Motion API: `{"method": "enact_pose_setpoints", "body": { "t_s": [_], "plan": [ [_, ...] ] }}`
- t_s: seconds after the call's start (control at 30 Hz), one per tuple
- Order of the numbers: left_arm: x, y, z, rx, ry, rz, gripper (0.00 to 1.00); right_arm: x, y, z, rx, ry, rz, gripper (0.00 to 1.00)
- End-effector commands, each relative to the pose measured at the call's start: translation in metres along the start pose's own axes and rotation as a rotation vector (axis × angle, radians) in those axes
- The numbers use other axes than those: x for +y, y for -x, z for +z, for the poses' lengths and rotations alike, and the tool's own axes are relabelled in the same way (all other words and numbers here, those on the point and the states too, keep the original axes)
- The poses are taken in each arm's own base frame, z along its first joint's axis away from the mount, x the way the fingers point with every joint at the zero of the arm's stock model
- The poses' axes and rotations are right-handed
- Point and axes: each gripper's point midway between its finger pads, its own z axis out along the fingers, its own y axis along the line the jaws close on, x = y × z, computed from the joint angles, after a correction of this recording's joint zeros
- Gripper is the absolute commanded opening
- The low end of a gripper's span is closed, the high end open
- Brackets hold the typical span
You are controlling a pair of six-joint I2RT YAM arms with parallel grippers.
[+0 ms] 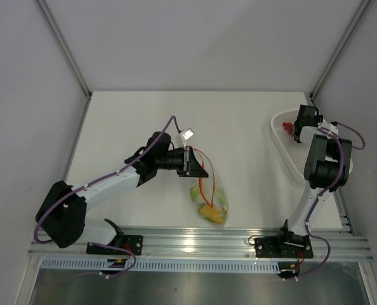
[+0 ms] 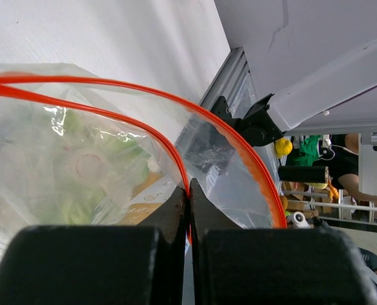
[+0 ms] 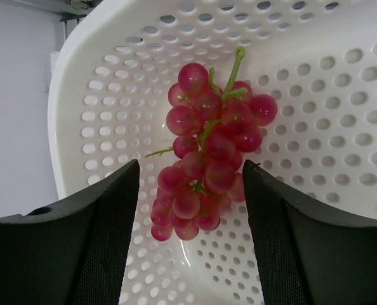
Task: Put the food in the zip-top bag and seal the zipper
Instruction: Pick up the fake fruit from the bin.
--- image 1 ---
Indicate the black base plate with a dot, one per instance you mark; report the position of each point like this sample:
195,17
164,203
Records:
277,247
133,243

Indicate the white cauliflower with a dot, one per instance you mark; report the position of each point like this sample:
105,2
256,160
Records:
197,196

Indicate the clear orange zip bag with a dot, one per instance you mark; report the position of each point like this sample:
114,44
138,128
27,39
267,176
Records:
211,182

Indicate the yellow green mango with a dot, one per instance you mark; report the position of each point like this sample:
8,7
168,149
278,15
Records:
214,215

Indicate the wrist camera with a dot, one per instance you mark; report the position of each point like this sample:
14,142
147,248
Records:
327,128
183,137

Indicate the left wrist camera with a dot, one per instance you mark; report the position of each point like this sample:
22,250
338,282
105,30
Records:
183,137

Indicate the white slotted cable duct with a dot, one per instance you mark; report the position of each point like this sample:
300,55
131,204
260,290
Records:
166,265

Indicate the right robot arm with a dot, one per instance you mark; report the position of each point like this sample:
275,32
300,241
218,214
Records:
301,220

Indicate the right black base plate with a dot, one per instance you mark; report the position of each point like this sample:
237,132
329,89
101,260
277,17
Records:
277,247

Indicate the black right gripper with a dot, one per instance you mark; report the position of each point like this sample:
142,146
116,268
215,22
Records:
318,119

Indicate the aluminium mounting rail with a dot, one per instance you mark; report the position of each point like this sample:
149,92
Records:
232,244

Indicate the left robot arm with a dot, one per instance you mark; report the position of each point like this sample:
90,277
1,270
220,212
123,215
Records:
62,215

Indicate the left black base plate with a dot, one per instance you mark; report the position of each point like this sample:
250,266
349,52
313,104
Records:
133,243

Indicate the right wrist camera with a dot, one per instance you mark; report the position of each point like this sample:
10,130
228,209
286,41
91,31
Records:
327,128

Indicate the red grape bunch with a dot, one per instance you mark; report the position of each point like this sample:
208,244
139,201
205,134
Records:
288,127

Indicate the white perforated plastic basket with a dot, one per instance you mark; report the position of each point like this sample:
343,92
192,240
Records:
296,149

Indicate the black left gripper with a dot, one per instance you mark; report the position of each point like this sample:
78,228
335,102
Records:
195,169

